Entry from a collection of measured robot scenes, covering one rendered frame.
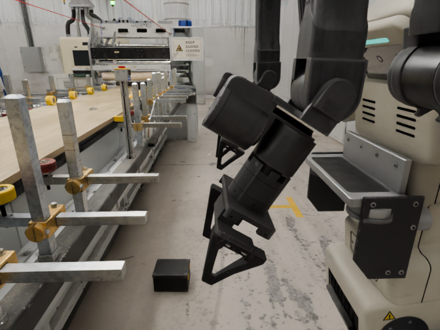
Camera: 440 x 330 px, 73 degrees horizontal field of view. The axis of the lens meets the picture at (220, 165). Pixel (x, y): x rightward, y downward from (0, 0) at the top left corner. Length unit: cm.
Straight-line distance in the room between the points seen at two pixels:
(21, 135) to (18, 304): 41
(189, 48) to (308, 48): 448
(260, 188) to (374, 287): 46
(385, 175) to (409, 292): 23
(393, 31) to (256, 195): 33
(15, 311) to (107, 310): 100
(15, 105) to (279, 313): 149
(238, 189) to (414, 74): 23
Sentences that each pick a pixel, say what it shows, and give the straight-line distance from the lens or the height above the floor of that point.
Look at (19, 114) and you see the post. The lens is 89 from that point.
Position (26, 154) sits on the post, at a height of 103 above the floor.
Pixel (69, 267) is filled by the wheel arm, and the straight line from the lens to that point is 76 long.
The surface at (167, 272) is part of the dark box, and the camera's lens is 182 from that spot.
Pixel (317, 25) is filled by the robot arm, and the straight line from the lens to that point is 33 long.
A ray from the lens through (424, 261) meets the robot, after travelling 70.
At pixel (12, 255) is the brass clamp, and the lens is 86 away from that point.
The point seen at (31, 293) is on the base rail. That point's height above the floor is 70.
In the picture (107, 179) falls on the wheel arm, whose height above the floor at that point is 84.
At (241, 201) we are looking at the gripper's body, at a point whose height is 110.
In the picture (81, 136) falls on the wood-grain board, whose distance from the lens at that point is 167.
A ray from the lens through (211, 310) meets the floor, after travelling 177.
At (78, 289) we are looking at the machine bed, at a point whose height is 15.
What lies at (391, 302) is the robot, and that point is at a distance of 72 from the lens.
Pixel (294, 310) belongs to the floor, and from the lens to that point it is 181.
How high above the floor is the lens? 125
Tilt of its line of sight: 19 degrees down
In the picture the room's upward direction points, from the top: straight up
